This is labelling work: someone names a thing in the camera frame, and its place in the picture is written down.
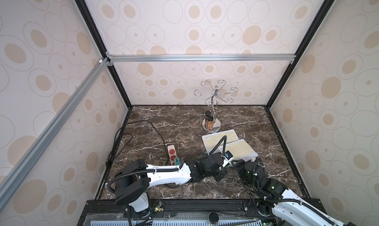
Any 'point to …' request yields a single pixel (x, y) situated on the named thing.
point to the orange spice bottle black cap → (210, 123)
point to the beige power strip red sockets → (172, 153)
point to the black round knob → (213, 217)
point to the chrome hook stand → (213, 100)
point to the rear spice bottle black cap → (208, 113)
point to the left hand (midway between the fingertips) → (231, 170)
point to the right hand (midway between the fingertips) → (237, 166)
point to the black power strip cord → (132, 137)
